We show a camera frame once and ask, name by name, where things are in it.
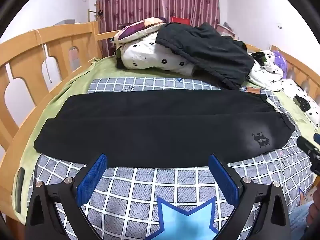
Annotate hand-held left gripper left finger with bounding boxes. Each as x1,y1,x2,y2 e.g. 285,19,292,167
25,154,108,240

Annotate purple patterned pillow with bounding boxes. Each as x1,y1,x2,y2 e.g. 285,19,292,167
110,17,167,43

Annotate white cable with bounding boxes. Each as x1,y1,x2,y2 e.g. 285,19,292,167
29,29,54,83

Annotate grey checked blanket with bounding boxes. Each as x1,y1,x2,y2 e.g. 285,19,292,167
34,77,320,240

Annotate person's leg in jeans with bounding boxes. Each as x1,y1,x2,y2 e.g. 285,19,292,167
290,200,320,233

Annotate white floral quilt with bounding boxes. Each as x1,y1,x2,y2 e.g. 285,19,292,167
116,31,320,128

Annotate wooden wall rack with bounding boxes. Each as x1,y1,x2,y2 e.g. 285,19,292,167
86,2,104,22

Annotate black clothes pile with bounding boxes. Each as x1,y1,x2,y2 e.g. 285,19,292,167
155,22,255,90

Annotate maroon floral curtain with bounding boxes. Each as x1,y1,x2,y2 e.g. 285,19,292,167
96,0,220,53

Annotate grey box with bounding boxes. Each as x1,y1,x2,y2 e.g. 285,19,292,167
53,19,76,26

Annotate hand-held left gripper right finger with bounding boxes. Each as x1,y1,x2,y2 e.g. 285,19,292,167
209,154,290,240

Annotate black pants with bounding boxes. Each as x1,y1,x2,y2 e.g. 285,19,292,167
34,90,297,168

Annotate dark flat object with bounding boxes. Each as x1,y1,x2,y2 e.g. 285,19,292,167
15,167,25,214

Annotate wooden bed frame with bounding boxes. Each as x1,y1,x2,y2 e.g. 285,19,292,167
0,21,320,240

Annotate purple plush toy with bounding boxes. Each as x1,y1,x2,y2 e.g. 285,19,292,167
271,50,288,74

